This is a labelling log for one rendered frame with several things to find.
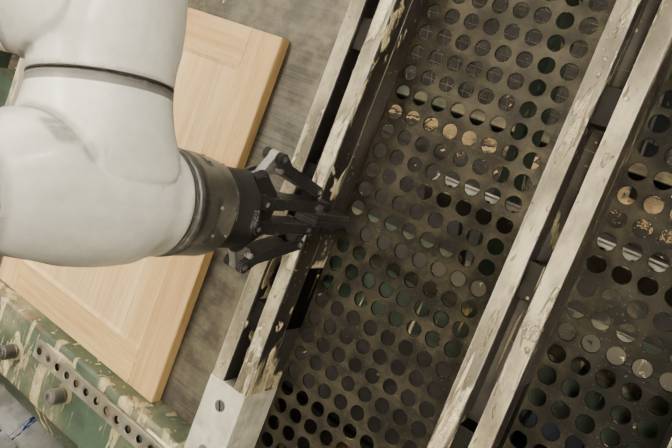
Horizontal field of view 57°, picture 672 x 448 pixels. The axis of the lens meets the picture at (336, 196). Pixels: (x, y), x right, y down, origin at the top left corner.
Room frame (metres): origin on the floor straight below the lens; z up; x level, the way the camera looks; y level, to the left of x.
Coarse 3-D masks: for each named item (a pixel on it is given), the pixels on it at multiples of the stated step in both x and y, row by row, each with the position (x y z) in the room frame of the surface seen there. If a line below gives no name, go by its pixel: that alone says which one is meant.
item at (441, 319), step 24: (0, 72) 1.18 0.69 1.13; (0, 96) 1.14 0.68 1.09; (336, 264) 0.62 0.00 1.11; (384, 288) 0.58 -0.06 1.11; (432, 288) 0.56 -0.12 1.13; (432, 336) 0.51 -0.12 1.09; (552, 360) 0.45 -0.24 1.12; (576, 360) 0.44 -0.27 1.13; (576, 384) 0.42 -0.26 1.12; (600, 384) 0.42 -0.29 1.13; (624, 384) 0.41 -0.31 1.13; (552, 408) 0.41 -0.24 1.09; (600, 408) 0.40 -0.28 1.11; (624, 408) 0.39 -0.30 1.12; (648, 432) 0.37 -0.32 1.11
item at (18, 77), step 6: (24, 60) 1.04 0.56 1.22; (18, 66) 1.04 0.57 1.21; (18, 72) 1.03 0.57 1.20; (18, 78) 1.02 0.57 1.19; (12, 84) 1.02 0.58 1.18; (18, 84) 1.01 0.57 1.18; (12, 90) 1.02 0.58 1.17; (18, 90) 1.01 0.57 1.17; (12, 96) 1.01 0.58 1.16; (6, 102) 1.01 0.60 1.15; (12, 102) 1.00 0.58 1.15
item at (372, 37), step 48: (384, 0) 0.71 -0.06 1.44; (336, 48) 0.70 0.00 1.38; (384, 48) 0.69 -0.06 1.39; (336, 96) 0.68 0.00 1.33; (384, 96) 0.69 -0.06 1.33; (336, 144) 0.63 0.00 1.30; (288, 192) 0.62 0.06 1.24; (336, 192) 0.62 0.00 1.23; (288, 288) 0.54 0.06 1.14; (240, 336) 0.52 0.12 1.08; (288, 336) 0.54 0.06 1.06; (240, 384) 0.48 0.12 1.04; (192, 432) 0.47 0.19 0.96; (240, 432) 0.46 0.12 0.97
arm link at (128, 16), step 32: (0, 0) 0.39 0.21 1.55; (32, 0) 0.39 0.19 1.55; (64, 0) 0.39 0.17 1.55; (96, 0) 0.39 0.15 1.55; (128, 0) 0.40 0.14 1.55; (160, 0) 0.42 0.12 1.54; (0, 32) 0.40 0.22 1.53; (32, 32) 0.39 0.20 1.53; (64, 32) 0.38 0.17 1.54; (96, 32) 0.38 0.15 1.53; (128, 32) 0.39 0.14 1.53; (160, 32) 0.41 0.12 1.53; (32, 64) 0.38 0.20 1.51; (64, 64) 0.37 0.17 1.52; (96, 64) 0.37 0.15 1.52; (128, 64) 0.38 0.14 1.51; (160, 64) 0.40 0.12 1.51
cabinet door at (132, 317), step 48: (192, 48) 0.89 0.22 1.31; (240, 48) 0.84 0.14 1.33; (192, 96) 0.84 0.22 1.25; (240, 96) 0.79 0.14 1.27; (192, 144) 0.79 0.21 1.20; (240, 144) 0.75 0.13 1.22; (48, 288) 0.76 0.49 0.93; (96, 288) 0.72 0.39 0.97; (144, 288) 0.68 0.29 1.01; (192, 288) 0.64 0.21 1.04; (96, 336) 0.66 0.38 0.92; (144, 336) 0.63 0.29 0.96; (144, 384) 0.58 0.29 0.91
